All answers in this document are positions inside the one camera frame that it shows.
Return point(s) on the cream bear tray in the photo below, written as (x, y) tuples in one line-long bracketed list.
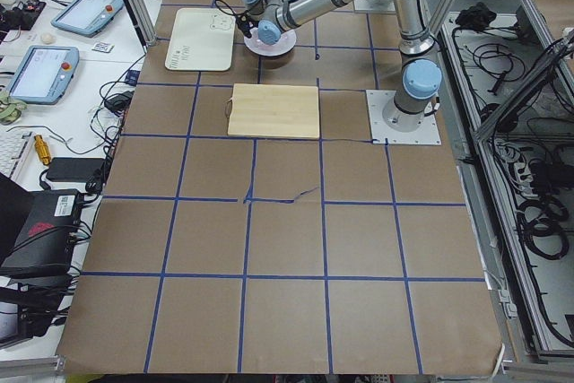
[(201, 40)]

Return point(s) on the white round plate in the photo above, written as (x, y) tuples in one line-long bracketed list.
[(286, 43)]

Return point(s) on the gold cylinder tool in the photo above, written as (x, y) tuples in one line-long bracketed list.
[(42, 150)]

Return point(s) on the far blue teach pendant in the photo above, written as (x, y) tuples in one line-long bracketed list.
[(87, 17)]

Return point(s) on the black computer box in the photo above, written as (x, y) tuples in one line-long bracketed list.
[(39, 231)]

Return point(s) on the aluminium cable tray frame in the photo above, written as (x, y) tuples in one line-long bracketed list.
[(511, 63)]

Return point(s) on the bamboo cutting board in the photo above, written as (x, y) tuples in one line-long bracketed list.
[(277, 111)]

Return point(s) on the near blue teach pendant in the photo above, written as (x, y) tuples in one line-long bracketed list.
[(44, 74)]

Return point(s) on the blue teach pendant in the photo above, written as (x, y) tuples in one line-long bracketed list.
[(44, 74), (87, 17)]

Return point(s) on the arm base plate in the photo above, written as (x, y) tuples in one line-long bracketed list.
[(389, 125), (374, 6)]

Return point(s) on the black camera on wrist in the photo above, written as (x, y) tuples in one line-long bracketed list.
[(245, 25)]

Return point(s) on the black power brick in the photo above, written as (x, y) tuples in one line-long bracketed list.
[(66, 169)]

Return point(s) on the white keyboard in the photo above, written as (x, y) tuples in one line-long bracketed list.
[(15, 148)]

